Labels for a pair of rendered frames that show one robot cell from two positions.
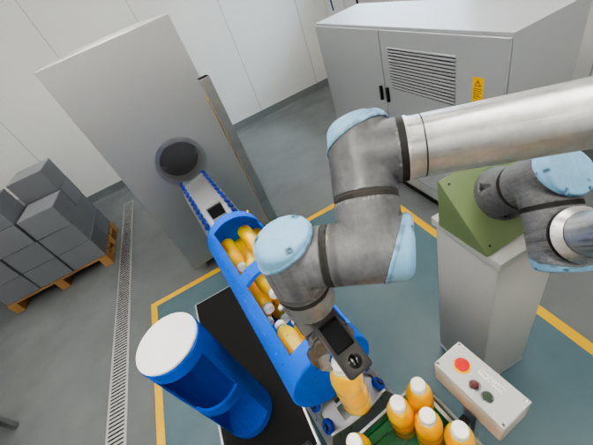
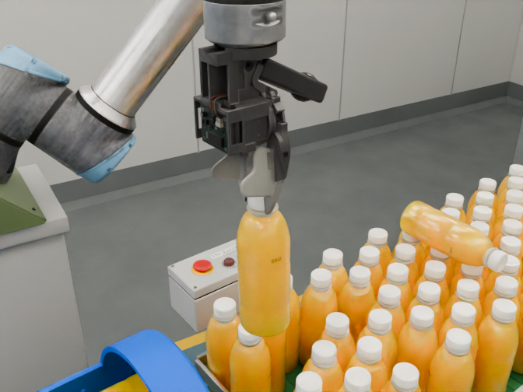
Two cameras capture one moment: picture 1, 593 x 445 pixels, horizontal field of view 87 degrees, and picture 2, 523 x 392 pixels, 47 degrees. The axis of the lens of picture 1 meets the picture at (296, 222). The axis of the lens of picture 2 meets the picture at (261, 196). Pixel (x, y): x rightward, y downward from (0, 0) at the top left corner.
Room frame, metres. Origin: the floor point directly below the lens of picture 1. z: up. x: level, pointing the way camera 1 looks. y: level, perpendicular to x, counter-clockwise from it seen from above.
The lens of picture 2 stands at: (0.55, 0.66, 1.77)
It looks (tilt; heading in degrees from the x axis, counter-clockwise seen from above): 29 degrees down; 249
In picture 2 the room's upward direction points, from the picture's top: straight up
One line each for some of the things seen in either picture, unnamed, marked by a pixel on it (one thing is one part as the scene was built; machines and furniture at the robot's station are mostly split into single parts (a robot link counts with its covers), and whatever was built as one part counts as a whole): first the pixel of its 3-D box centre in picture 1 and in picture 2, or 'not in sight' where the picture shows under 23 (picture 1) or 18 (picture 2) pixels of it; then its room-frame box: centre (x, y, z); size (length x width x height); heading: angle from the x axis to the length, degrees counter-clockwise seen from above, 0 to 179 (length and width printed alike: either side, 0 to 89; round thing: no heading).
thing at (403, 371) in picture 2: not in sight; (405, 378); (0.11, 0.12, 1.10); 0.04 x 0.04 x 0.02
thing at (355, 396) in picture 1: (349, 384); (264, 265); (0.31, 0.04, 1.30); 0.07 x 0.07 x 0.19
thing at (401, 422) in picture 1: (401, 416); (250, 377); (0.30, -0.06, 1.00); 0.07 x 0.07 x 0.19
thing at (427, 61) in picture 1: (412, 106); not in sight; (2.49, -1.36, 0.72); 2.15 x 0.54 x 1.45; 9
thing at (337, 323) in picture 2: not in sight; (337, 326); (0.15, -0.02, 1.10); 0.04 x 0.04 x 0.02
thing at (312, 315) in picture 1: (304, 296); (246, 21); (0.33, 0.04, 1.63); 0.10 x 0.09 x 0.05; 106
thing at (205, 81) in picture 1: (261, 195); not in sight; (1.91, 0.16, 0.85); 0.06 x 0.06 x 1.70; 16
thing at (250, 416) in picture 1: (215, 382); not in sight; (0.87, 0.70, 0.59); 0.28 x 0.28 x 0.88
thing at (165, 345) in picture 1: (166, 342); not in sight; (0.87, 0.70, 1.03); 0.28 x 0.28 x 0.01
